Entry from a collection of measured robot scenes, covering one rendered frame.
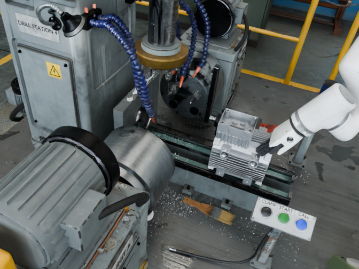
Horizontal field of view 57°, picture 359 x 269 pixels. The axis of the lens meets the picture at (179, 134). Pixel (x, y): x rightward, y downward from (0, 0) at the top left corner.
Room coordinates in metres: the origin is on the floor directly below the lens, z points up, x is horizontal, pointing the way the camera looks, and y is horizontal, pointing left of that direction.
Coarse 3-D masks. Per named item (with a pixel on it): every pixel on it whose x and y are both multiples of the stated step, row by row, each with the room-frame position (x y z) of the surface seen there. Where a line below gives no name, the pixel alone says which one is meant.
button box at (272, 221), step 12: (264, 204) 0.63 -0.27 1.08; (276, 204) 0.62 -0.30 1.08; (252, 216) 0.60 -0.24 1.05; (276, 216) 0.60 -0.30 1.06; (288, 216) 0.60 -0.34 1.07; (300, 216) 0.60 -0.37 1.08; (312, 216) 0.60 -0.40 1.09; (276, 228) 0.57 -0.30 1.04; (288, 228) 0.57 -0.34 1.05; (312, 228) 0.57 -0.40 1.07
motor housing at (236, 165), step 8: (256, 136) 0.89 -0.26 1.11; (264, 136) 0.90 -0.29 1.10; (232, 144) 0.87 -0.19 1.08; (256, 144) 0.87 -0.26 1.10; (216, 152) 0.85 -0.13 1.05; (232, 152) 0.85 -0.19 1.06; (240, 152) 0.85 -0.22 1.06; (248, 152) 0.85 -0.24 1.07; (256, 152) 0.85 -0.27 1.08; (216, 160) 0.85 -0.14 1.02; (224, 160) 0.84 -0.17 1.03; (232, 160) 0.83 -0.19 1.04; (240, 160) 0.83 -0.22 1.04; (248, 160) 0.82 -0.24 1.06; (224, 168) 0.84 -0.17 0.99; (232, 168) 0.83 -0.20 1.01; (240, 168) 0.82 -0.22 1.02; (248, 168) 0.82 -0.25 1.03; (256, 168) 0.81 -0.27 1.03; (264, 168) 0.81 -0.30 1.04; (240, 176) 0.82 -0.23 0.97; (256, 176) 0.80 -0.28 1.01
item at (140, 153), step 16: (128, 128) 0.79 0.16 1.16; (112, 144) 0.71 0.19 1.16; (128, 144) 0.71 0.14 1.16; (144, 144) 0.73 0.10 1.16; (160, 144) 0.76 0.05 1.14; (128, 160) 0.65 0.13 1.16; (144, 160) 0.67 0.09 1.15; (160, 160) 0.71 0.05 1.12; (128, 176) 0.61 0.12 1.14; (144, 176) 0.63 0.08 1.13; (160, 176) 0.67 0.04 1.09; (160, 192) 0.65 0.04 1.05
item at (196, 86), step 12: (192, 60) 1.28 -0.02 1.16; (216, 60) 1.37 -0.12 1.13; (180, 72) 1.21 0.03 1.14; (192, 72) 1.20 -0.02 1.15; (204, 72) 1.21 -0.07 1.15; (192, 84) 1.19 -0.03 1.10; (204, 84) 1.18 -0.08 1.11; (168, 96) 1.14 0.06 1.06; (180, 96) 1.21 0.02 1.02; (192, 96) 1.16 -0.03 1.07; (204, 96) 1.18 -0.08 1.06; (216, 96) 1.21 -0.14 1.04; (180, 108) 1.20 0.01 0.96; (192, 108) 1.18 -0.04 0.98; (204, 108) 1.18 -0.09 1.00
